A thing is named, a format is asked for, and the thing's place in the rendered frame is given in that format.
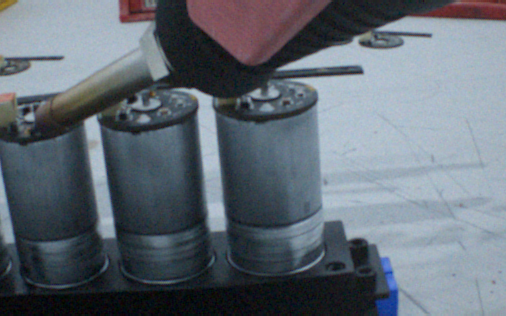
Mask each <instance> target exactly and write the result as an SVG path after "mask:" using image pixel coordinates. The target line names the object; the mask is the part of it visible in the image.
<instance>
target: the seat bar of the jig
mask: <svg viewBox="0 0 506 316"><path fill-rule="evenodd" d="M211 235H212V244H213V254H214V264H213V266H211V269H210V270H208V271H207V272H206V273H204V274H203V275H201V276H199V277H195V278H192V279H190V280H188V281H184V282H180V283H171V284H160V285H152V284H148V283H142V282H138V281H135V280H132V279H129V278H128V277H127V276H126V275H124V274H123V273H122V271H121V263H120V259H119V256H118V252H117V245H116V239H115V237H114V238H104V244H105V248H106V251H107V257H108V263H109V266H108V268H107V269H106V271H105V273H104V274H101V275H100V276H99V277H98V278H97V279H95V280H94V279H93V280H92V281H90V282H88V283H86V284H81V285H79V286H76V287H68V288H63V289H57V288H54V289H46V288H38V287H36V286H33V285H31V284H29V283H27V282H25V281H24V279H23V275H22V271H21V266H20V262H19V258H18V254H17V250H16V245H15V243H13V242H11V243H7V248H8V251H9V256H10V260H11V265H12V268H11V271H10V272H9V273H8V274H7V275H6V276H5V277H4V278H3V279H0V316H256V315H268V314H279V313H291V312H302V311H313V310H325V309H331V308H336V307H347V306H354V305H355V304H356V303H355V282H356V279H355V269H354V266H353V262H352V261H353V259H352V256H351V252H350V249H349V245H348V243H347V235H346V232H345V228H344V225H343V222H342V221H341V220H336V221H324V236H325V247H324V254H325V255H324V257H323V258H322V260H321V261H320V262H319V263H317V264H316V265H315V266H314V267H312V268H310V269H307V270H305V271H302V272H299V273H295V274H291V275H285V276H274V277H267V276H256V275H250V274H247V273H244V272H241V271H239V270H237V269H234V268H233V267H232V266H231V265H230V264H229V261H228V251H227V241H226V231H225V230H222V231H211Z"/></svg>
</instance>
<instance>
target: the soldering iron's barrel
mask: <svg viewBox="0 0 506 316"><path fill-rule="evenodd" d="M138 43H139V44H140V45H139V46H137V47H136V48H134V49H133V50H131V51H130V52H128V53H126V54H124V55H122V56H121V57H119V58H118V59H116V60H114V61H113V62H111V63H109V64H107V65H106V66H105V67H103V68H101V69H99V70H98V71H96V72H94V73H93V74H91V75H90V76H88V77H86V78H84V80H82V81H80V82H78V83H76V84H75V85H74V86H72V87H70V88H68V89H67V90H66V91H64V92H62V93H59V94H57V95H55V96H53V98H51V99H50V100H48V101H46V103H44V104H42V105H40V107H39V108H38V109H37V110H36V112H35V115H34V123H35V126H36V128H37V130H38V131H39V132H40V133H41V134H42V136H44V137H47V138H54V137H56V136H58V135H60V134H61V133H63V132H67V131H70V130H72V129H74V128H75V127H76V126H77V125H78V124H80V123H82V122H83V121H85V120H87V119H89V118H91V117H92V116H94V115H96V114H98V113H100V112H102V111H103V110H106V109H108V108H110V107H112V106H114V105H115V104H117V103H119V102H121V101H123V100H125V99H127V98H129V97H131V96H133V95H135V94H137V93H139V92H141V91H143V90H145V89H147V88H150V87H152V86H154V85H156V84H158V83H160V82H162V83H165V84H168V85H172V86H176V87H180V88H183V89H187V90H192V89H193V88H192V87H191V86H190V85H188V84H187V83H186V82H185V81H184V80H183V79H182V78H181V77H180V76H179V75H177V74H176V73H175V72H174V70H173V69H172V66H171V65H170V63H169V62H168V60H166V58H165V56H164V54H163V52H162V48H161V46H160V43H159V40H158V37H157V34H156V24H155V18H154V19H153V21H152V22H151V24H150V25H149V27H148V28H147V30H145V31H144V33H143V34H142V36H141V37H140V39H139V40H138Z"/></svg>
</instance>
